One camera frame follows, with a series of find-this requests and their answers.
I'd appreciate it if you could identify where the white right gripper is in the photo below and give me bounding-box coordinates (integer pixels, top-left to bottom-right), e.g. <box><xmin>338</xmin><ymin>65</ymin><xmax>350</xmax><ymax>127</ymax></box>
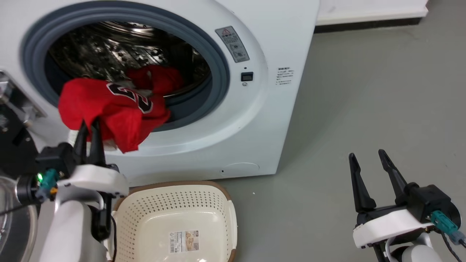
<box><xmin>348</xmin><ymin>149</ymin><xmax>434</xmax><ymax>249</ymax></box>

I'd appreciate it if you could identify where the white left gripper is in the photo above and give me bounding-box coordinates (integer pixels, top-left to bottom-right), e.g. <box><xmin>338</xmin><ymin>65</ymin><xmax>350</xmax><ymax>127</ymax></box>
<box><xmin>56</xmin><ymin>118</ymin><xmax>129</xmax><ymax>242</ymax></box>

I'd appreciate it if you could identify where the red basketball jersey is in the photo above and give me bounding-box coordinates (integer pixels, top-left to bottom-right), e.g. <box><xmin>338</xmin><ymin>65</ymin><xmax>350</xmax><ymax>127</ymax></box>
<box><xmin>58</xmin><ymin>65</ymin><xmax>184</xmax><ymax>153</ymax></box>

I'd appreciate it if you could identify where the washing machine door with glass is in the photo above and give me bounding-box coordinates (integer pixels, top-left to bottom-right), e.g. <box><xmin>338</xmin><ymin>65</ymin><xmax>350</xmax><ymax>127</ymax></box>
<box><xmin>0</xmin><ymin>69</ymin><xmax>47</xmax><ymax>262</ymax></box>

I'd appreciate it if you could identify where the cream perforated laundry basket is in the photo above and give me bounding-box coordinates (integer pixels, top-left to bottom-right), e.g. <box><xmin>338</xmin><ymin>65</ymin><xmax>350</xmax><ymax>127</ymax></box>
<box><xmin>107</xmin><ymin>181</ymin><xmax>238</xmax><ymax>262</ymax></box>

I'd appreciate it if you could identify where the white front-load washing machine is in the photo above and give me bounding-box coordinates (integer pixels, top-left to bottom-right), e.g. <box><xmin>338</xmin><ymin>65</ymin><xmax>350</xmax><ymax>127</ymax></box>
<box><xmin>0</xmin><ymin>0</ymin><xmax>321</xmax><ymax>188</ymax></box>

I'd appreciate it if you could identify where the stainless steel washer drum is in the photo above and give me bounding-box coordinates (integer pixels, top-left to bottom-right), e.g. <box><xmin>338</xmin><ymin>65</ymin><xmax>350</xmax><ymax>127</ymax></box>
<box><xmin>46</xmin><ymin>21</ymin><xmax>212</xmax><ymax>99</ymax></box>

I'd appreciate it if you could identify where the paper label with barcode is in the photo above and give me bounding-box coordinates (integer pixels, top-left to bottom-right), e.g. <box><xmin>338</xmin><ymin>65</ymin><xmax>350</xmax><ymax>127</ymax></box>
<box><xmin>169</xmin><ymin>230</ymin><xmax>200</xmax><ymax>254</ymax></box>

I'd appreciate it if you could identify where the small printed text label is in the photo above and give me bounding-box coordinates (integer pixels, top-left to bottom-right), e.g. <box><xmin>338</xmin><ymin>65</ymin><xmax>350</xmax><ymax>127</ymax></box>
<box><xmin>277</xmin><ymin>67</ymin><xmax>293</xmax><ymax>86</ymax></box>

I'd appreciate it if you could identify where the grey rubber door gasket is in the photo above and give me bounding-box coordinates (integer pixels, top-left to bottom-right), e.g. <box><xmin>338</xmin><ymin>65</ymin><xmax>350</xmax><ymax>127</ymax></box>
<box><xmin>20</xmin><ymin>1</ymin><xmax>230</xmax><ymax>132</ymax></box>

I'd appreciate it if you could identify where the white baseboard ledge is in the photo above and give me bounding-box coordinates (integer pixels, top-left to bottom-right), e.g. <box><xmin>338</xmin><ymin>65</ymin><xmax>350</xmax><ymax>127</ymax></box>
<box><xmin>315</xmin><ymin>0</ymin><xmax>430</xmax><ymax>33</ymax></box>

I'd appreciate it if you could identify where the grey warning sticker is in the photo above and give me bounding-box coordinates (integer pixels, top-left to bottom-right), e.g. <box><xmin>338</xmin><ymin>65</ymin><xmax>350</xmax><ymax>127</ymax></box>
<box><xmin>215</xmin><ymin>26</ymin><xmax>250</xmax><ymax>63</ymax></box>

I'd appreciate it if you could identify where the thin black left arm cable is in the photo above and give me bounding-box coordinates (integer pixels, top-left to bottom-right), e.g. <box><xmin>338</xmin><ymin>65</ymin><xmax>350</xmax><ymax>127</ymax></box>
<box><xmin>110</xmin><ymin>215</ymin><xmax>118</xmax><ymax>262</ymax></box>

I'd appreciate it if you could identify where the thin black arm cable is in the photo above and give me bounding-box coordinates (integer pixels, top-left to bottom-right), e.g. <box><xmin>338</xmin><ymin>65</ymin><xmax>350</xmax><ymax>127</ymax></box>
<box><xmin>435</xmin><ymin>229</ymin><xmax>463</xmax><ymax>262</ymax></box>
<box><xmin>110</xmin><ymin>215</ymin><xmax>118</xmax><ymax>262</ymax></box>

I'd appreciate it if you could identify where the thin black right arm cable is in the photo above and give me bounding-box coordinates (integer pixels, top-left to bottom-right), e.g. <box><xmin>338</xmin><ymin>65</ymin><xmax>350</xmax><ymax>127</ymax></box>
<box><xmin>435</xmin><ymin>229</ymin><xmax>463</xmax><ymax>262</ymax></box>

